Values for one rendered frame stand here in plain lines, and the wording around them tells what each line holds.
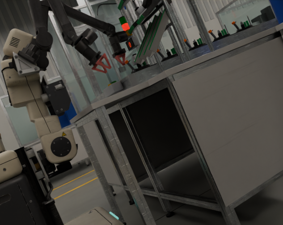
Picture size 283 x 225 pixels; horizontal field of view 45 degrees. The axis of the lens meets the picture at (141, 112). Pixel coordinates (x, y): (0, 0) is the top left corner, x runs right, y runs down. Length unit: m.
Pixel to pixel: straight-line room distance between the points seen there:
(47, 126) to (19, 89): 0.23
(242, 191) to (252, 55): 0.69
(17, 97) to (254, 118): 1.20
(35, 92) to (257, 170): 1.19
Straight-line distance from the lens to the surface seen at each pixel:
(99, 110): 1.66
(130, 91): 1.69
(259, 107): 1.81
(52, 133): 1.79
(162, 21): 1.93
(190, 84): 1.60
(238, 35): 2.63
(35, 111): 1.84
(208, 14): 12.72
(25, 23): 10.86
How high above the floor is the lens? 0.77
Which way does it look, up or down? 1 degrees down
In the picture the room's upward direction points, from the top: 23 degrees counter-clockwise
